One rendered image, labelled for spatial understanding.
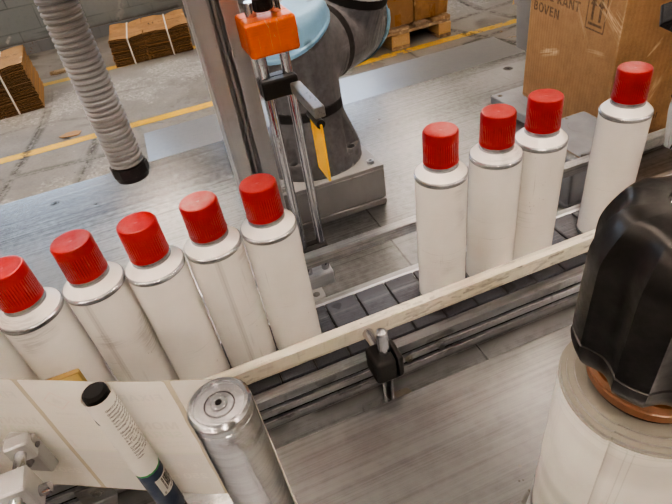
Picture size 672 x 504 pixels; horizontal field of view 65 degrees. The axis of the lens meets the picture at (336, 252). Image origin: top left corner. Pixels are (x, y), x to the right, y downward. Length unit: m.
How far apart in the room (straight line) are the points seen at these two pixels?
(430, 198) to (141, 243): 0.26
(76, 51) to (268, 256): 0.23
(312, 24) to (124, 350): 0.48
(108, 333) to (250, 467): 0.21
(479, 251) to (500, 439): 0.20
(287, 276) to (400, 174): 0.47
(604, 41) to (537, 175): 0.38
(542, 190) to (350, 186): 0.33
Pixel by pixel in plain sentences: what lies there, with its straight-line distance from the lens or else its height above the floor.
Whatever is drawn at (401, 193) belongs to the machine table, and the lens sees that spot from 0.88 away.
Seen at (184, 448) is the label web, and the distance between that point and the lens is 0.42.
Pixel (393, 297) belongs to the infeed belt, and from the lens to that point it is 0.63.
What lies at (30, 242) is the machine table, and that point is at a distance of 1.04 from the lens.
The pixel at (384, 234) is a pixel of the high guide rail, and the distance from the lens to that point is 0.58.
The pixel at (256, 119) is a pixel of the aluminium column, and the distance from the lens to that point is 0.57.
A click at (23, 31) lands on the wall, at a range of 5.95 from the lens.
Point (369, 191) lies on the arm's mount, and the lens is 0.83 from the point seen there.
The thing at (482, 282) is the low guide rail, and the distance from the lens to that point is 0.59.
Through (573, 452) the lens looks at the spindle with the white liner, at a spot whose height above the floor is 1.03.
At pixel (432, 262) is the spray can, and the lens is 0.56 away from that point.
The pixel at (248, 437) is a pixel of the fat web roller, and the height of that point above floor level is 1.05.
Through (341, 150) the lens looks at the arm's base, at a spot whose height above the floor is 0.93.
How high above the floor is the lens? 1.32
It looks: 39 degrees down
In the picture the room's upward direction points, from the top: 10 degrees counter-clockwise
